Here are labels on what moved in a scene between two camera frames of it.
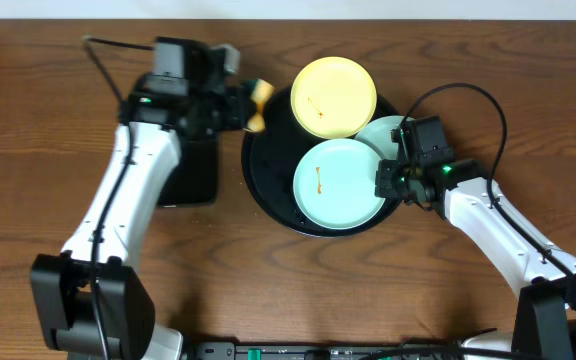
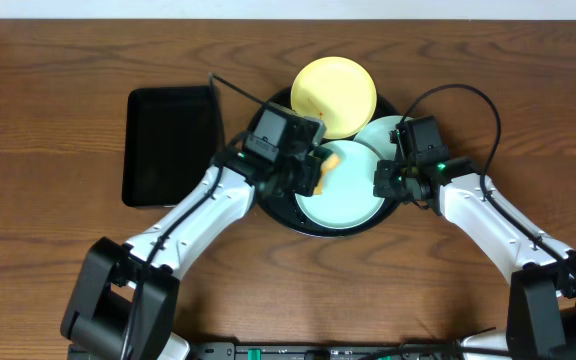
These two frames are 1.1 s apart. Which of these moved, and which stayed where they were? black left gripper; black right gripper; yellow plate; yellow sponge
Moved: yellow sponge; black left gripper
Stayed: black right gripper; yellow plate
